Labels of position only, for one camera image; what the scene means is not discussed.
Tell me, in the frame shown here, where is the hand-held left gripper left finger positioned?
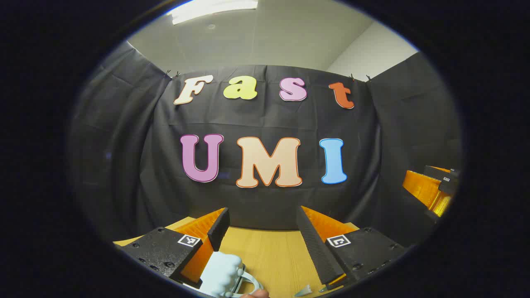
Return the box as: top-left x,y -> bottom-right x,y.
114,207 -> 230,289

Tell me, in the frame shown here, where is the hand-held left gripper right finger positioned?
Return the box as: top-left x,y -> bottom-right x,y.
296,206 -> 408,290

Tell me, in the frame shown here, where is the light blue suitcase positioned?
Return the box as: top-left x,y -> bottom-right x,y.
199,250 -> 265,298

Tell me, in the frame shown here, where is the black backdrop cloth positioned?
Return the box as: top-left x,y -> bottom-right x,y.
68,41 -> 463,249

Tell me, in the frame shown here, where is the ceiling light panel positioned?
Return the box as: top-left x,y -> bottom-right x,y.
170,0 -> 259,25

